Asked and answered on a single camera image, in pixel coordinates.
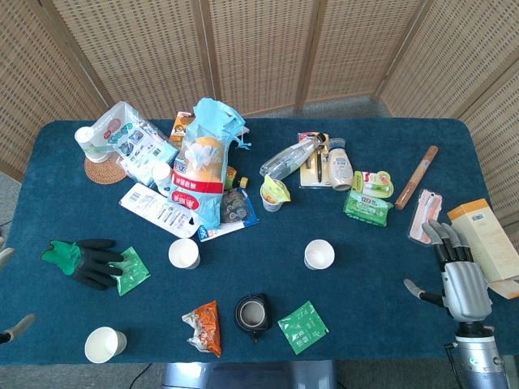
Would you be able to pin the round woven coaster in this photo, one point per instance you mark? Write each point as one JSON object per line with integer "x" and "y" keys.
{"x": 103, "y": 173}

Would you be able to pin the woven rattan folding screen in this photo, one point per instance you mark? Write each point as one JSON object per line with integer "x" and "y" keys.
{"x": 259, "y": 48}

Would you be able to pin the small black teapot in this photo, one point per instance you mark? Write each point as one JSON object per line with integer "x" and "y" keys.
{"x": 251, "y": 314}

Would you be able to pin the white cup stack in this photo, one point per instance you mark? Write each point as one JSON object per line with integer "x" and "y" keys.
{"x": 87, "y": 139}

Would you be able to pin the plain white paper cup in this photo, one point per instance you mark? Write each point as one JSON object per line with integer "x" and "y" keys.
{"x": 318, "y": 253}
{"x": 182, "y": 252}
{"x": 101, "y": 344}

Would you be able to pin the light blue tissue pack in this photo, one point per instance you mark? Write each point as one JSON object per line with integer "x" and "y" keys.
{"x": 162, "y": 156}

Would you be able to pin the beige squeeze sauce bottle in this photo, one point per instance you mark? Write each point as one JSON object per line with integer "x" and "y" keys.
{"x": 340, "y": 168}

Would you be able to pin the wooden rolling pin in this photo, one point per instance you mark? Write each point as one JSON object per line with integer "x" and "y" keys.
{"x": 417, "y": 177}

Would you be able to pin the green lidded yogurt cup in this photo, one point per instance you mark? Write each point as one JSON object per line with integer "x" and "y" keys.
{"x": 271, "y": 202}

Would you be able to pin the green black work glove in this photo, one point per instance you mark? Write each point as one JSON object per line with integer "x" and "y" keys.
{"x": 91, "y": 263}

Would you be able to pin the yellow cardboard box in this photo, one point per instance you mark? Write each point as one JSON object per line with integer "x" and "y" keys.
{"x": 486, "y": 235}

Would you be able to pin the blue blister card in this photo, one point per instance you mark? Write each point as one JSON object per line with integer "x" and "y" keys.
{"x": 235, "y": 206}

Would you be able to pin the white pill bottle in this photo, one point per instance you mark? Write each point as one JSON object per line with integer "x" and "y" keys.
{"x": 162, "y": 174}

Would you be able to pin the green wet wipes pack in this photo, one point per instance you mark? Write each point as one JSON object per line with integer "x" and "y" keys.
{"x": 365, "y": 204}

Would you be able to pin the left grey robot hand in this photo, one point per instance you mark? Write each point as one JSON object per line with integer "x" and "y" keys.
{"x": 16, "y": 327}

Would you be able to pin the clear plastic bottle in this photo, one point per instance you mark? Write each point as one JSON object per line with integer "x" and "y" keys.
{"x": 288, "y": 160}

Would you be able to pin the orange snack packet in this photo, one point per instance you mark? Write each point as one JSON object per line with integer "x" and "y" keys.
{"x": 207, "y": 324}

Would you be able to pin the large blue snack bag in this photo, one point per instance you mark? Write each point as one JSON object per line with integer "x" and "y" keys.
{"x": 198, "y": 166}

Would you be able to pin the clear plastic packaging bag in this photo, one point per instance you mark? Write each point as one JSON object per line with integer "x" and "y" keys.
{"x": 121, "y": 133}

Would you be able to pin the cutlery on yellow card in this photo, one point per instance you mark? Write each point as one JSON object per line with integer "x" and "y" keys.
{"x": 314, "y": 174}

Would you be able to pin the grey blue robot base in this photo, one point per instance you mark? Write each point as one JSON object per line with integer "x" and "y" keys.
{"x": 249, "y": 377}

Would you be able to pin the green tea sachet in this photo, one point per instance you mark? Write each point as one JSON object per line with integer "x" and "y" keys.
{"x": 134, "y": 275}
{"x": 302, "y": 327}

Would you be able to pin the green lip balm card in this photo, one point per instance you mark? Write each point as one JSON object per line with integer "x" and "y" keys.
{"x": 377, "y": 184}

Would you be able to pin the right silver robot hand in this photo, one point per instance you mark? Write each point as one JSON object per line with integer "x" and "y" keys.
{"x": 466, "y": 287}

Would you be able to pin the pink toothbrush pack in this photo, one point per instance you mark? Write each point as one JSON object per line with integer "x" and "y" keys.
{"x": 425, "y": 206}

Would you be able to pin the small green bottle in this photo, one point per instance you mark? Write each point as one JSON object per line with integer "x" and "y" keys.
{"x": 233, "y": 176}

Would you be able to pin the white cutlery blister card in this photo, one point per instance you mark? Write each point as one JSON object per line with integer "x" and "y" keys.
{"x": 154, "y": 204}

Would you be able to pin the small orange box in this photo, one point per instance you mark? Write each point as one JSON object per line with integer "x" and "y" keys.
{"x": 180, "y": 127}

